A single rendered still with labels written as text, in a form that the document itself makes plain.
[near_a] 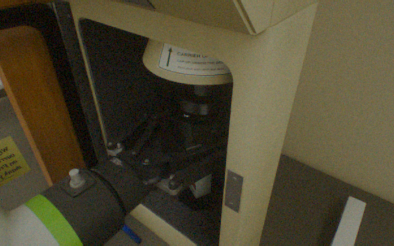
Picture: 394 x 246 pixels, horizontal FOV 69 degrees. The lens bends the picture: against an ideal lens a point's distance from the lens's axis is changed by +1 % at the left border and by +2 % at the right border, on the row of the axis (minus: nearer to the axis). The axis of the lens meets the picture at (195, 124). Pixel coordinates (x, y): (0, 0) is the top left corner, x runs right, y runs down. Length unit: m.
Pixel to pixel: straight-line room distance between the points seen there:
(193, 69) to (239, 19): 0.15
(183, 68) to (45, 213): 0.22
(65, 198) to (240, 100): 0.21
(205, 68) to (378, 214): 0.57
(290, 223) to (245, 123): 0.42
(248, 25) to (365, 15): 0.47
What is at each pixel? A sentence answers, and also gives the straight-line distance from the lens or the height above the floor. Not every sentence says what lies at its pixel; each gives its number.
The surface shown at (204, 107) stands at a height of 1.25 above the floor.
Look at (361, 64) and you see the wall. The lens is 0.70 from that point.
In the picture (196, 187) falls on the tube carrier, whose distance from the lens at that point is 0.54.
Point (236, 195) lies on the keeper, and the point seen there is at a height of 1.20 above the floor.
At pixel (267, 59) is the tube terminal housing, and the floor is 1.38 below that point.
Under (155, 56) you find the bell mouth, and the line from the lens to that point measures 0.38.
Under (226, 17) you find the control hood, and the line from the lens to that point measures 0.22.
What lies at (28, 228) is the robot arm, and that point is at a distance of 0.33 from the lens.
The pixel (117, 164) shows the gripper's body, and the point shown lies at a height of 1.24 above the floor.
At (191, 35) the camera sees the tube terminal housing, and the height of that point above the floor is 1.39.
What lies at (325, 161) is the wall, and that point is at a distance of 0.85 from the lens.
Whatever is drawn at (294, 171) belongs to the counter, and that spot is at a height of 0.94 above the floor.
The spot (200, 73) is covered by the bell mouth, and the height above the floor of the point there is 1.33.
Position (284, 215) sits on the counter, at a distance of 0.70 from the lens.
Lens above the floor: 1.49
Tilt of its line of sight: 37 degrees down
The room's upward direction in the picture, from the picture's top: straight up
